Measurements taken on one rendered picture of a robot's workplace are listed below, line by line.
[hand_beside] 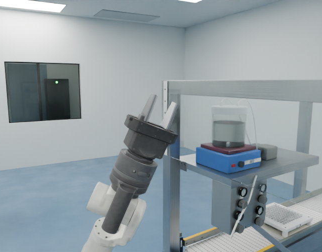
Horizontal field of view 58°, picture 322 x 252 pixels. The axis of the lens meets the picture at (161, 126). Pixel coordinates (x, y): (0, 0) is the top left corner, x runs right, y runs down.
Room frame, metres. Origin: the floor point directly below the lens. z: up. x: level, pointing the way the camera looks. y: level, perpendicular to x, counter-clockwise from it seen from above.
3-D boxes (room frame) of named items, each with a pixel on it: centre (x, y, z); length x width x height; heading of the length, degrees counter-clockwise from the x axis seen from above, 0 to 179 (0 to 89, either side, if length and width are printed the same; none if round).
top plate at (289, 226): (1.53, -0.66, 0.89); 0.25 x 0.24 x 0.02; 33
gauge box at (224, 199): (1.16, -0.33, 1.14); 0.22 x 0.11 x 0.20; 123
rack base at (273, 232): (1.53, -0.66, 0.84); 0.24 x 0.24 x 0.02; 33
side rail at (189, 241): (1.69, -0.66, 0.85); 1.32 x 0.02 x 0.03; 123
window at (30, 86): (5.74, 2.27, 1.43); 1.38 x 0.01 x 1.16; 119
